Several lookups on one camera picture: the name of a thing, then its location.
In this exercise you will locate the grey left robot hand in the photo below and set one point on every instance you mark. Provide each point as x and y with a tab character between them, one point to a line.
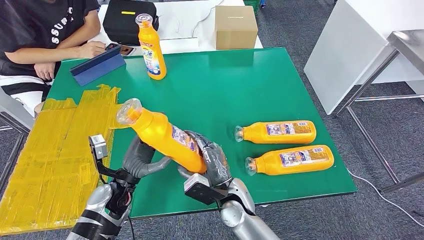
134	162

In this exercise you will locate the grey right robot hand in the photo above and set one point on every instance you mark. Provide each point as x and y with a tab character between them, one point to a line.
217	164

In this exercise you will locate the orange detergent bottle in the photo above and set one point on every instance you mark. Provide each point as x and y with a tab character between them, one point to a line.
271	164
152	49
258	132
159	132

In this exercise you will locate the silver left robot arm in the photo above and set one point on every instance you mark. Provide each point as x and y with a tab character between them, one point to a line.
96	205

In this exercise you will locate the blue tablet case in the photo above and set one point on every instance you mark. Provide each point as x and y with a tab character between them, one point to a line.
96	71

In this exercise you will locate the black smartphone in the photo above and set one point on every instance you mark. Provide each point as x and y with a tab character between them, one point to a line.
126	50

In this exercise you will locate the person's hand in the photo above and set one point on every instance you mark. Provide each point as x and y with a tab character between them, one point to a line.
91	49
44	71

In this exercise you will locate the white flat box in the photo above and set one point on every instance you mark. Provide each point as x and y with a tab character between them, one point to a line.
180	45

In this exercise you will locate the brown cardboard box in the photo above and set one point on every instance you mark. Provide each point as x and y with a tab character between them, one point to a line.
235	30

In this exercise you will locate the black carrying bag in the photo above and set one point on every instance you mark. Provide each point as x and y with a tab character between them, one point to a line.
122	26

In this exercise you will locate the white table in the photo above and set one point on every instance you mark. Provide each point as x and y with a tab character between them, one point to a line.
185	16

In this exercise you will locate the green plastic crate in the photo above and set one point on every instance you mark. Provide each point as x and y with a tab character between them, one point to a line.
251	5

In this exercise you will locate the white board panel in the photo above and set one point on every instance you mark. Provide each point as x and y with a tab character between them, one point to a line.
348	49

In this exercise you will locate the person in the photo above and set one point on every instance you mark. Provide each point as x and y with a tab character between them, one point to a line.
26	23

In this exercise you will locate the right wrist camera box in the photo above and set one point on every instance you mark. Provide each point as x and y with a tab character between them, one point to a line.
202	192

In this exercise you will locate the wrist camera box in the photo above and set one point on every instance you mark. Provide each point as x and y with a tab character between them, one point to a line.
202	192
99	147

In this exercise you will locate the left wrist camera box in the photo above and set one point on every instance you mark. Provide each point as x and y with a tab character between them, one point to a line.
99	147

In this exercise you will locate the grey metal frame table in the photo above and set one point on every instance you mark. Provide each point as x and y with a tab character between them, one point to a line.
13	109

